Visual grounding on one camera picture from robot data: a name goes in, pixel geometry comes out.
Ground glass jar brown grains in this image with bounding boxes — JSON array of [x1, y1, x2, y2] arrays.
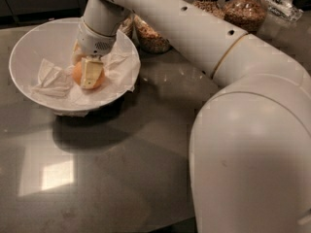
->
[[223, 0, 267, 33]]

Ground glass jar orange cereal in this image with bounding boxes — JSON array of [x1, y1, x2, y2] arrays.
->
[[134, 16, 171, 54]]

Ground orange fruit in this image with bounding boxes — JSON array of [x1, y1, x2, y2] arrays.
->
[[72, 61, 105, 89]]

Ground glass jar pale cereal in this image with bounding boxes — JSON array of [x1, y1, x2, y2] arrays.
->
[[119, 15, 134, 39]]

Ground white bowl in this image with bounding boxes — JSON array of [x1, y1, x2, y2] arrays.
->
[[9, 17, 142, 116]]

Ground clear plastic bag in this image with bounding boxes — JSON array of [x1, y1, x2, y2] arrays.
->
[[263, 0, 303, 21]]

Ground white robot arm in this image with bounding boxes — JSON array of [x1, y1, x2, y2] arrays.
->
[[78, 0, 311, 233]]

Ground white paper napkin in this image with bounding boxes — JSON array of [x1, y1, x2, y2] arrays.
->
[[30, 31, 140, 112]]

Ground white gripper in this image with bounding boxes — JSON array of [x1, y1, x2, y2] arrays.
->
[[71, 20, 117, 89]]

